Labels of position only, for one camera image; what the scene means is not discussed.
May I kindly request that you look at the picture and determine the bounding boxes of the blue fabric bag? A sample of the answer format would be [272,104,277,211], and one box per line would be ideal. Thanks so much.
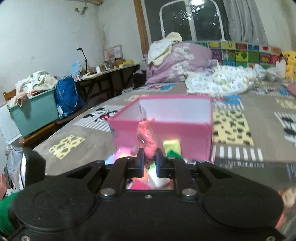
[54,76,85,120]

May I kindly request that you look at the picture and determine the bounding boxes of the pile of clothes in bin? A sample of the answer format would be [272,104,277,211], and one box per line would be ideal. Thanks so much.
[6,71,58,108]

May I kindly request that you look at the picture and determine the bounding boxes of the purple floral duvet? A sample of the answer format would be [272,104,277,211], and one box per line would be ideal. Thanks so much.
[146,42,212,84]

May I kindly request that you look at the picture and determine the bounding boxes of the pale yellow clay bag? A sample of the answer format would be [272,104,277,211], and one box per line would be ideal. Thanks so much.
[163,140,182,156]

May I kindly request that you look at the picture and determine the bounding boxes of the teal plastic storage bin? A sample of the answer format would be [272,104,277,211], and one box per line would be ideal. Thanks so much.
[8,89,59,137]

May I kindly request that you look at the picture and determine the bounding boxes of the grey window curtain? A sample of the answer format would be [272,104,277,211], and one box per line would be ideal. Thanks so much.
[223,0,268,45]

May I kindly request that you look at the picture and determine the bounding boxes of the dark wooden desk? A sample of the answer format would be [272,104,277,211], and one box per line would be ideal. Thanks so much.
[75,64,140,102]

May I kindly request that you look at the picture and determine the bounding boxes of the cream towel on duvet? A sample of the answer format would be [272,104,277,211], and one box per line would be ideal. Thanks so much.
[147,32,183,66]

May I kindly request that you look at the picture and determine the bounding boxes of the yellow Pikachu plush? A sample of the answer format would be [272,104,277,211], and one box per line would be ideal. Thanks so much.
[281,51,296,79]

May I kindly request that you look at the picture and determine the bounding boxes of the salmon pink clay bag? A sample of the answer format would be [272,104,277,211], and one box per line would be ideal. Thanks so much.
[137,118,158,169]

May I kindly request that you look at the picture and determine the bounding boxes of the colourful alphabet foam mat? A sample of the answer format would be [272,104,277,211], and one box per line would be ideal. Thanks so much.
[196,41,281,69]

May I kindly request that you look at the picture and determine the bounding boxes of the pink cardboard storage box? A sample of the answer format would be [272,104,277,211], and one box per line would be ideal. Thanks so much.
[108,94,213,161]

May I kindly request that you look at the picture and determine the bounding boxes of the white leaf print blanket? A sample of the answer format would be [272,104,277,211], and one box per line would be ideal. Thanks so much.
[185,60,257,96]

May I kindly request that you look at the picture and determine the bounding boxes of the Mickey Mouse bed sheet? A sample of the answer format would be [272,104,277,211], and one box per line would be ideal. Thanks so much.
[36,82,295,190]

